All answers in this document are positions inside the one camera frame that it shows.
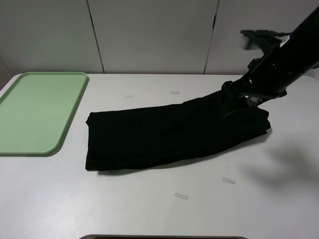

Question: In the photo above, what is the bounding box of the green plastic tray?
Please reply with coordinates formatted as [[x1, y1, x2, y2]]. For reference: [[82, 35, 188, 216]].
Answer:
[[0, 72, 89, 155]]

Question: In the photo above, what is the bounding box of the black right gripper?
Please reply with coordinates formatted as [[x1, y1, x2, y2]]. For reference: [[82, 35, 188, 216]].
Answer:
[[219, 79, 287, 120]]

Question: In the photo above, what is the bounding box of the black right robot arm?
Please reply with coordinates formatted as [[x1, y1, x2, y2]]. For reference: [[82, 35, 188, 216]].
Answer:
[[218, 8, 319, 117]]

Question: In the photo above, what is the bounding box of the black short sleeve t-shirt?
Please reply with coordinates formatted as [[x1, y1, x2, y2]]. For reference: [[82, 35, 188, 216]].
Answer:
[[85, 91, 271, 171]]

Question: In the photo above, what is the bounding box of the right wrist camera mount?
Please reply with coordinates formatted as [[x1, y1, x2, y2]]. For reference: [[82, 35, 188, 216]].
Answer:
[[240, 30, 290, 54]]

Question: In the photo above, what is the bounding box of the clear tape marker near middle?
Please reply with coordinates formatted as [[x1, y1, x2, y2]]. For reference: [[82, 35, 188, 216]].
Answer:
[[174, 192, 188, 200]]

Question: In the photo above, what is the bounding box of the clear tape marker near right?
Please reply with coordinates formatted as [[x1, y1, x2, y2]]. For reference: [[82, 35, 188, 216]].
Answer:
[[222, 177, 236, 185]]

